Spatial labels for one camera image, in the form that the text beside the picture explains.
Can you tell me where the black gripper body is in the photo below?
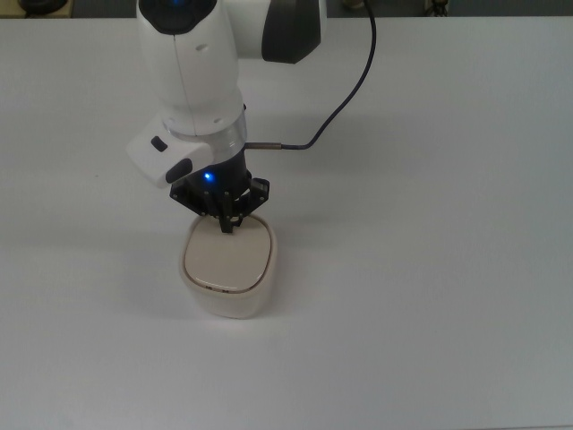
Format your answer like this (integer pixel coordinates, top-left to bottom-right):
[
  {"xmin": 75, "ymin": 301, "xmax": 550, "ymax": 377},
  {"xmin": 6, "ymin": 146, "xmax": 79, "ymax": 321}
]
[{"xmin": 168, "ymin": 150, "xmax": 272, "ymax": 219}]

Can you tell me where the small white trash can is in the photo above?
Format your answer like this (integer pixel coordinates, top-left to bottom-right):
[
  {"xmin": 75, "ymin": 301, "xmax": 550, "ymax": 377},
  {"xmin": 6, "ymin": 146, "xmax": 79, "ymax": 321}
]
[{"xmin": 178, "ymin": 213, "xmax": 279, "ymax": 320}]

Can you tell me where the black hanging cable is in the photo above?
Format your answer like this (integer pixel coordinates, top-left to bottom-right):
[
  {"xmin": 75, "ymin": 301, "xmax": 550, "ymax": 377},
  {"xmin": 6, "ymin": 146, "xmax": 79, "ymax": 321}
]
[{"xmin": 244, "ymin": 0, "xmax": 378, "ymax": 153}]

